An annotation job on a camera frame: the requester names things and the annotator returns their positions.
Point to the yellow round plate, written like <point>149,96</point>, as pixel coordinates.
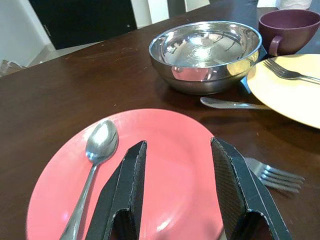
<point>282,95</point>

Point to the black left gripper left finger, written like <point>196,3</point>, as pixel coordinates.
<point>117,195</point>

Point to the purple mug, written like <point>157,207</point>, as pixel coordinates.
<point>295,40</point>

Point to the steel fork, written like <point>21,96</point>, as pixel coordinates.
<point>292,74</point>
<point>275,175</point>

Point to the white furniture post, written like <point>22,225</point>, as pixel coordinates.
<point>197,5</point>
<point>141,11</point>

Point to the black cabinet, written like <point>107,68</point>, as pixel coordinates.
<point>82,22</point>

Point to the stainless steel bowl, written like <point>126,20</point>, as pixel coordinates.
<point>200,77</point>

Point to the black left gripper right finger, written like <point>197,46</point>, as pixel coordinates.
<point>240,190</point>

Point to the pink round plate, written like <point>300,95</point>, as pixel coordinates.
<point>170,162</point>

